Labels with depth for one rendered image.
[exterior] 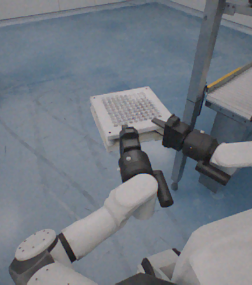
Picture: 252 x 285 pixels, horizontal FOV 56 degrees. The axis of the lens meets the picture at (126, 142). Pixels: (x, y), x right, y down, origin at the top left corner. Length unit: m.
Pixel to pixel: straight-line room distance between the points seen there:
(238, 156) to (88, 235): 0.42
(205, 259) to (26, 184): 1.87
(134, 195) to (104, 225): 0.09
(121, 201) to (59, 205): 1.37
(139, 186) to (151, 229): 1.19
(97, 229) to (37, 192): 1.49
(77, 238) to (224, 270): 0.31
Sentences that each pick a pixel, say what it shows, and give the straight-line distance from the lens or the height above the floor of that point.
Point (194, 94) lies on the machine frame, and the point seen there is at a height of 0.86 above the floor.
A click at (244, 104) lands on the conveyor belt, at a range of 1.38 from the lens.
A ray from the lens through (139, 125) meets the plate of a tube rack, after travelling 0.78.
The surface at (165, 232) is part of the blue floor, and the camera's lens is 1.74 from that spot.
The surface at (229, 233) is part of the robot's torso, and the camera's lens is 0.35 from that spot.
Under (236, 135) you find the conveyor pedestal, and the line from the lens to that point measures 1.58.
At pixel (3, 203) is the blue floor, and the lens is 2.05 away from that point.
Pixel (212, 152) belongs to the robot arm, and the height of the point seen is 1.06.
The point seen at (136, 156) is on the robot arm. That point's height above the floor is 1.08.
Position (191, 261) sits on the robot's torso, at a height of 1.24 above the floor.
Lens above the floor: 1.54
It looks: 43 degrees down
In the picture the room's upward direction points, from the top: straight up
